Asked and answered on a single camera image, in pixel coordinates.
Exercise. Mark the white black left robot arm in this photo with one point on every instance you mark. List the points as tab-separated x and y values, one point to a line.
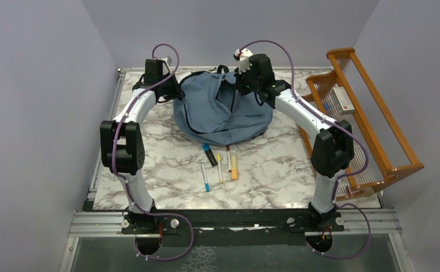
121	143

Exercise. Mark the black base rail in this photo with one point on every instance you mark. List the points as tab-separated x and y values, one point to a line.
212	227

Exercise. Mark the red capped white pen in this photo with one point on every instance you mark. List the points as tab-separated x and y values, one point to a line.
228	157

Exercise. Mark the black blue highlighter marker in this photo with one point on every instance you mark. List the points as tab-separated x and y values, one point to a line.
209	154

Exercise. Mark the orange highlighter marker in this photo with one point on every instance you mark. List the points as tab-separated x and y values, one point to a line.
234	166

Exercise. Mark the white red small box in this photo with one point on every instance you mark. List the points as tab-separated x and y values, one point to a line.
342	101

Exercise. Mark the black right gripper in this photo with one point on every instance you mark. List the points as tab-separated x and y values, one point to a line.
238	83

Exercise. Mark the wooden wire rack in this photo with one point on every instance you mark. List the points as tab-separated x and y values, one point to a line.
391	158

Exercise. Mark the blue student backpack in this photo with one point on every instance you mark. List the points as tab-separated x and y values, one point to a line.
214	112

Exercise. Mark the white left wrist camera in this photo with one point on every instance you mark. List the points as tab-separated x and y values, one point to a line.
166	64

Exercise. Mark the yellow capped white pen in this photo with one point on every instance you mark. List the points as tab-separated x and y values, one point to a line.
220	171

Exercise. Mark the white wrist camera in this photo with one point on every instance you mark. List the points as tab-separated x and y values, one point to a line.
166	64
242	56

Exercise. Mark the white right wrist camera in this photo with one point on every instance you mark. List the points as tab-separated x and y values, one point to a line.
242	56

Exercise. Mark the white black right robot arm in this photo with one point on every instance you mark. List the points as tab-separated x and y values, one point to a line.
332	143

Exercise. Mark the blue capped white pen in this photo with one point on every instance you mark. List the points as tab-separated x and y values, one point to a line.
205	177

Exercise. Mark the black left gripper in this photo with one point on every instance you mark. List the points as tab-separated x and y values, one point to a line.
176	92

